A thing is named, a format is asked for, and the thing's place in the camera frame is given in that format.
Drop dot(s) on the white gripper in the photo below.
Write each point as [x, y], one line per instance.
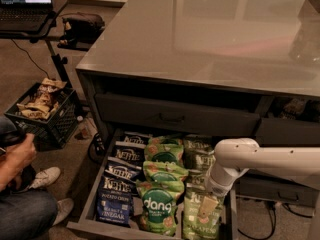
[216, 186]

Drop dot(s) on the green jalapeno Kettle chip bag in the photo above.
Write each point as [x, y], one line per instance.
[194, 227]

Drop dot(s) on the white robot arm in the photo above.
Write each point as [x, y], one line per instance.
[234, 157]

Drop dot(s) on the front green Dang chip bag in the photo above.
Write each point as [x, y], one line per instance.
[159, 200]

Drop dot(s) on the green dang chip bag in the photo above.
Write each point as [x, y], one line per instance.
[165, 140]
[164, 171]
[164, 153]
[159, 200]

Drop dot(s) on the right grey lower drawer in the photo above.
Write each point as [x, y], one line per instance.
[276, 190]

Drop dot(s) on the rear green Kettle chip bag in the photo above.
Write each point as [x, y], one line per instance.
[197, 142]

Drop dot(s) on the rear green Dang chip bag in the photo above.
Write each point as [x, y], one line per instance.
[165, 140]

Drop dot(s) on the blue kettle chip bag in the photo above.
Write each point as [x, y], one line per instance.
[136, 137]
[129, 152]
[123, 169]
[114, 201]

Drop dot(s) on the front blue Kettle chip bag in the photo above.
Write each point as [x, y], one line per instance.
[114, 201]

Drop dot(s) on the rear blue Kettle chip bag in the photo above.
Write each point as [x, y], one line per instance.
[136, 137]

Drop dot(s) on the right grey upper drawer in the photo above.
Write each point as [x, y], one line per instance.
[286, 132]

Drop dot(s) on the grey top drawer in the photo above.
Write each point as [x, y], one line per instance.
[175, 116]

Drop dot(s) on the open grey middle drawer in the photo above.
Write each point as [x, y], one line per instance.
[87, 226]

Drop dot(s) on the grey counter cabinet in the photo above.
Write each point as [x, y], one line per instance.
[255, 56]

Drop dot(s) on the dark bag on floor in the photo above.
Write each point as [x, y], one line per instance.
[81, 30]

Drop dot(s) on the person's hand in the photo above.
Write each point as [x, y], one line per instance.
[15, 159]

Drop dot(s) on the white sneaker lower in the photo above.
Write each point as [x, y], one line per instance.
[65, 207]

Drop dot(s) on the white sneaker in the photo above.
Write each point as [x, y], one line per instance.
[65, 207]
[45, 178]

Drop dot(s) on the white sneaker upper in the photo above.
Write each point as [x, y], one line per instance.
[45, 178]

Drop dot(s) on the person's jeans leg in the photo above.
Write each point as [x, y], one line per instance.
[26, 215]

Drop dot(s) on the black plastic crate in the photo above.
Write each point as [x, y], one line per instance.
[54, 132]

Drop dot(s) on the brown snack bags in crate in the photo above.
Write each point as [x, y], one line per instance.
[44, 101]

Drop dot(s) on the black laptop stand table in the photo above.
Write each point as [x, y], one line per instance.
[44, 34]

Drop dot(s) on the black laptop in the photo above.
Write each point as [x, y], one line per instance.
[24, 15]

